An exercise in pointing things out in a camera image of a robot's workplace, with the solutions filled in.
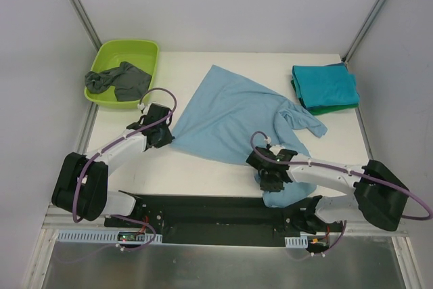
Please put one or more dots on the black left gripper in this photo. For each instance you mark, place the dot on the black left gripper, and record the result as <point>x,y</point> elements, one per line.
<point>162,137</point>

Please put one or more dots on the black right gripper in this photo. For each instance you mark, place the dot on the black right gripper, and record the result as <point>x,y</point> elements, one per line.
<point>268,184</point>

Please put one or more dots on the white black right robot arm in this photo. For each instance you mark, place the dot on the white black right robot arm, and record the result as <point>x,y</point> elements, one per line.
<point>369,193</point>

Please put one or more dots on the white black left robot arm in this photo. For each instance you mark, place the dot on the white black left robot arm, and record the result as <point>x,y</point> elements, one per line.
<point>82,185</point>

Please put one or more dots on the grey crumpled t shirt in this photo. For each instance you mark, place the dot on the grey crumpled t shirt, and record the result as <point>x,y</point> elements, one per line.
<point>130,83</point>

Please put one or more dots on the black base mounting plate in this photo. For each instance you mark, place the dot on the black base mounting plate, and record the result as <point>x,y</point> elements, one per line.
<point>227,221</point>

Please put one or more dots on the green folded t shirt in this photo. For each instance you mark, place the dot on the green folded t shirt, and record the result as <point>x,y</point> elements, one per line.
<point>319,110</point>

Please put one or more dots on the lime green plastic basin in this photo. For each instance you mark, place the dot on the lime green plastic basin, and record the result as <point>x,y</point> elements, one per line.
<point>141,53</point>

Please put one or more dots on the teal folded t shirt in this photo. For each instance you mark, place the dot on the teal folded t shirt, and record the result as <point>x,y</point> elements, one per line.
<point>325,85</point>

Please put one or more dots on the dark blue folded t shirt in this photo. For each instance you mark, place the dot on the dark blue folded t shirt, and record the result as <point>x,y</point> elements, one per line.
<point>337,64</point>

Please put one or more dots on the right white slotted cable duct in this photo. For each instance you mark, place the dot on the right white slotted cable duct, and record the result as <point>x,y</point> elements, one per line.
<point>296,242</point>

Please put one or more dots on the white slotted cable duct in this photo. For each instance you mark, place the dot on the white slotted cable duct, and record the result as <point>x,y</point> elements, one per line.
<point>296,242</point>
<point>107,237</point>

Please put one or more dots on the front aluminium rail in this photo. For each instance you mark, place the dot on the front aluminium rail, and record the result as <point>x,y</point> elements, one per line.
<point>57,218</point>

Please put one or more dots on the left white slotted cable duct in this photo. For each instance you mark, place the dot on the left white slotted cable duct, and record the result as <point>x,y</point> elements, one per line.
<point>107,237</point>

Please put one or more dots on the left aluminium frame post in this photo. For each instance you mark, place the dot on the left aluminium frame post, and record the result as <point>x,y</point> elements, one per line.
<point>87,23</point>

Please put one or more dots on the aluminium frame post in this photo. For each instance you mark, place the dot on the aluminium frame post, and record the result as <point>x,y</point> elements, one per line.
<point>366,26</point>
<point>87,23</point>

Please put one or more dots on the right aluminium frame post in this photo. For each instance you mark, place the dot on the right aluminium frame post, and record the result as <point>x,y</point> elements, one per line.
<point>366,26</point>

